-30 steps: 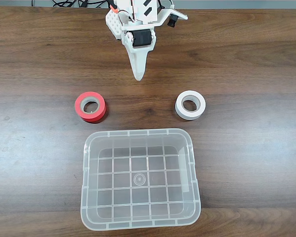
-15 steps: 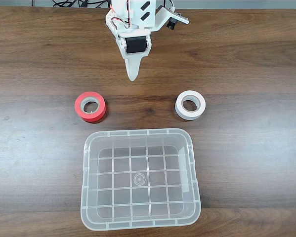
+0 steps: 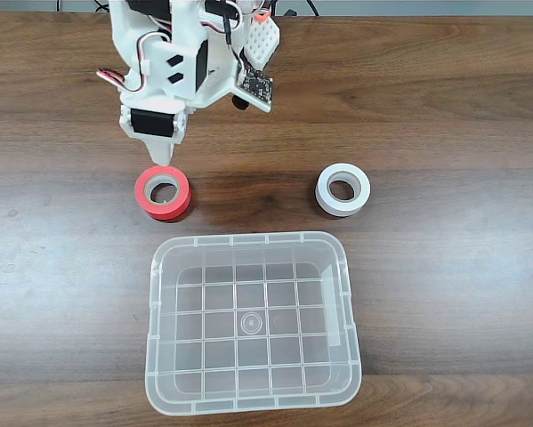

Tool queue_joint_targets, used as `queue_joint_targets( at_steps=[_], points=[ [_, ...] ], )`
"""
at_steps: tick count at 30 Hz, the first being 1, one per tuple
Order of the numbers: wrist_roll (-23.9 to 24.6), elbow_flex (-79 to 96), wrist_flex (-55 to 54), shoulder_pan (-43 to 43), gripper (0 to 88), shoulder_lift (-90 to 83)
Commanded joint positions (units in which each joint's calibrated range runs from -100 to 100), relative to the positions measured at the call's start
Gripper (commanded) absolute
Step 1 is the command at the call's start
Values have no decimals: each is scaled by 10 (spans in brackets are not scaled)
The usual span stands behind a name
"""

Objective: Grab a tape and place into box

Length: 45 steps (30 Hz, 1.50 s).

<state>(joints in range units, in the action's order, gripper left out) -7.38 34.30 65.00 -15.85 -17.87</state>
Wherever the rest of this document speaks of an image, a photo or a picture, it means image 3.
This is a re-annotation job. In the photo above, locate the red tape roll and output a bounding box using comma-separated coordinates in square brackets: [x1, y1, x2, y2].
[133, 165, 192, 223]

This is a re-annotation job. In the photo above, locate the clear plastic storage box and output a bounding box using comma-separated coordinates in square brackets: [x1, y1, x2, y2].
[143, 230, 364, 417]

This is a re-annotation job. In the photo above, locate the white tape roll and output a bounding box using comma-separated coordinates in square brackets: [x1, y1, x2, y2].
[314, 163, 372, 219]

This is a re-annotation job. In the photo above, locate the red white black servo cable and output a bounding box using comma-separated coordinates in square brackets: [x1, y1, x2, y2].
[95, 33, 172, 94]

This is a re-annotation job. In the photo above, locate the bare circuit board camera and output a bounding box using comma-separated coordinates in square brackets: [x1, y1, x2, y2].
[230, 60, 275, 113]

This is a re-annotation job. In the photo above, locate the camera cable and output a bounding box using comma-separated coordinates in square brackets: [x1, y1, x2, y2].
[222, 0, 250, 68]

